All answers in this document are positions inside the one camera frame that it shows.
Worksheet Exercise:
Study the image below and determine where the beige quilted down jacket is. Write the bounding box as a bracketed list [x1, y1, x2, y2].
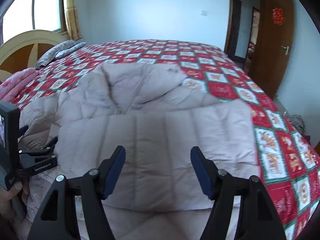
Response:
[16, 63, 260, 239]

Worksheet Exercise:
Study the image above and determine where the grey clothes pile on floor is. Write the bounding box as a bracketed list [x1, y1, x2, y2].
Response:
[288, 115, 305, 135]

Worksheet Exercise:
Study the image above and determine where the person's left hand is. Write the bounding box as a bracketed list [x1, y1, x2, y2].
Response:
[0, 180, 30, 220]

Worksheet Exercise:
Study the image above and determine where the pink folded quilt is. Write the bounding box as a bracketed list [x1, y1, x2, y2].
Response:
[0, 68, 39, 102]

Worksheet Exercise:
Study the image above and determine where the red checkered cartoon bedspread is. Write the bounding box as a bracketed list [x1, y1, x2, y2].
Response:
[12, 40, 319, 239]

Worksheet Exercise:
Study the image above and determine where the cream and brown headboard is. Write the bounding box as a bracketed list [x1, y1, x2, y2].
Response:
[0, 30, 69, 82]

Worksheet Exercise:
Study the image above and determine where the grey striped pillow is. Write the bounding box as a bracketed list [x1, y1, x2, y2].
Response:
[35, 40, 87, 70]

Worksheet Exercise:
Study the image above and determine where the yellow patterned curtain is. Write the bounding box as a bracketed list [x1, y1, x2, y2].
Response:
[63, 0, 82, 40]

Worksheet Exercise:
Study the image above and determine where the brown wooden door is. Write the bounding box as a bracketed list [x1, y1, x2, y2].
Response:
[248, 0, 295, 99]

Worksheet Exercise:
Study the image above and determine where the red double happiness decoration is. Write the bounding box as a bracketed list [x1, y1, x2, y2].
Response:
[272, 8, 285, 25]

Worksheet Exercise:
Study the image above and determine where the window with metal frame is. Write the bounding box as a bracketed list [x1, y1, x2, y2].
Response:
[1, 0, 66, 44]

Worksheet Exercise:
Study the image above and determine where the silver door handle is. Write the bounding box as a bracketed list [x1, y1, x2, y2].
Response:
[280, 46, 290, 55]

